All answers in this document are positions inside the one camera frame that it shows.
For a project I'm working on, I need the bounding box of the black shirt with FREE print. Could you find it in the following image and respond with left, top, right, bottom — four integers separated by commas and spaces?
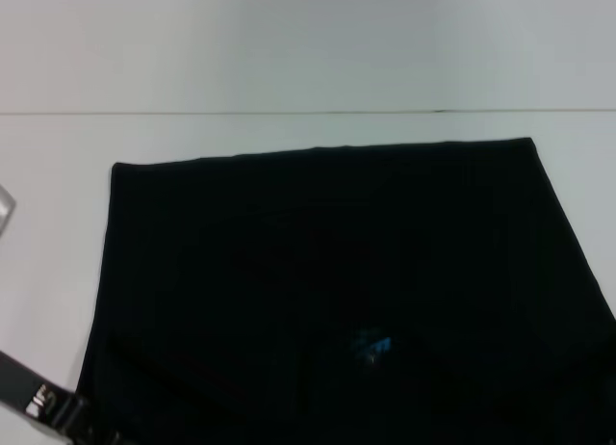
76, 136, 616, 445

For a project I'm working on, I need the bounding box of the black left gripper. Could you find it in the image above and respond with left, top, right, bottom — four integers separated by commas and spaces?
0, 350, 124, 445

